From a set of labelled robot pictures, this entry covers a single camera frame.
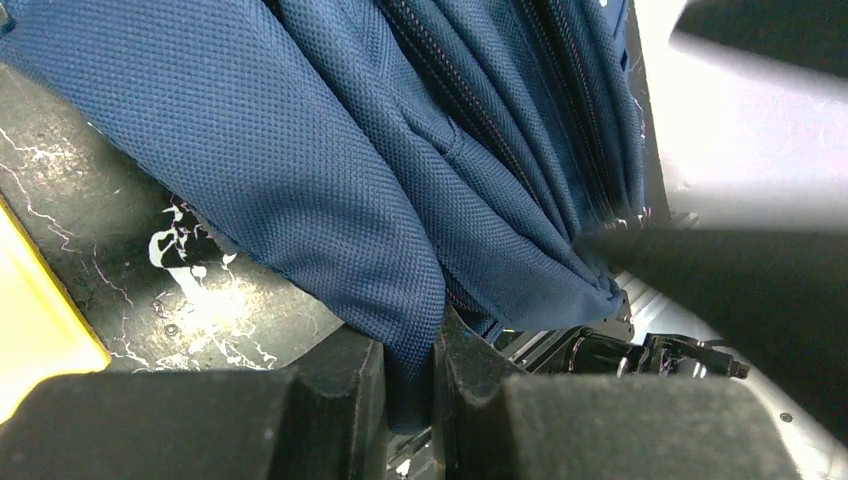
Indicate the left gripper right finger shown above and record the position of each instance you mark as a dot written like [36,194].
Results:
[491,420]

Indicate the yellow notebook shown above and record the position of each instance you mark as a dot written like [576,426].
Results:
[43,334]

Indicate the navy blue backpack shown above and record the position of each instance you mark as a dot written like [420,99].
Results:
[390,158]

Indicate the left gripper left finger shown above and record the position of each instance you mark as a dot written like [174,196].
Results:
[322,417]

